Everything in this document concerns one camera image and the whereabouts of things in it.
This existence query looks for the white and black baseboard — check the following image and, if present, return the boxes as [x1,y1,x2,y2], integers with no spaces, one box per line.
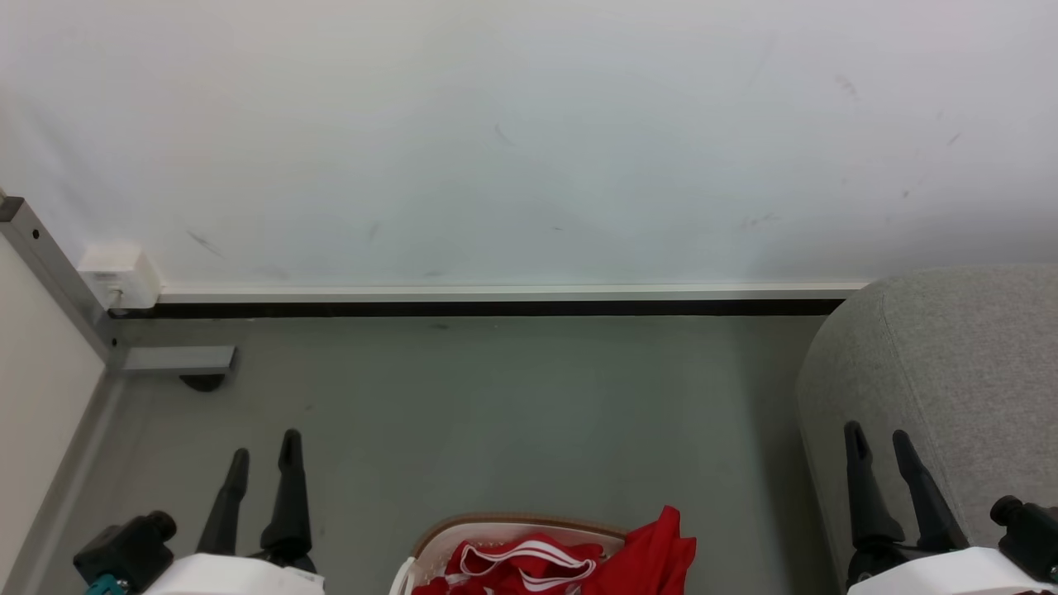
[107,282,874,320]

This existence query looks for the grey fabric sofa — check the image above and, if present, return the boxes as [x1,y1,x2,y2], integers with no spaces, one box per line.
[795,266,1058,589]

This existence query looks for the red white-striped garment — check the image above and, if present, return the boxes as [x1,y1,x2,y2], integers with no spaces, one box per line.
[412,506,698,595]

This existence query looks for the grey metal partition frame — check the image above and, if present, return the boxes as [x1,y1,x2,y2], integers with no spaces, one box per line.
[0,196,125,370]

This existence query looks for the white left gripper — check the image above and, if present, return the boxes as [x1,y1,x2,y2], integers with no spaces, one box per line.
[142,429,326,595]

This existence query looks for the white laundry basket brown rim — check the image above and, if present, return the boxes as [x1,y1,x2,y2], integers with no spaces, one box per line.
[389,513,631,595]

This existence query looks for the white wall junction box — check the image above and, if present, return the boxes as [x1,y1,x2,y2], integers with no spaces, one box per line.
[77,242,163,310]

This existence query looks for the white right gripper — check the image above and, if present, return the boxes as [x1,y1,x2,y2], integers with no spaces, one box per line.
[843,421,1058,595]

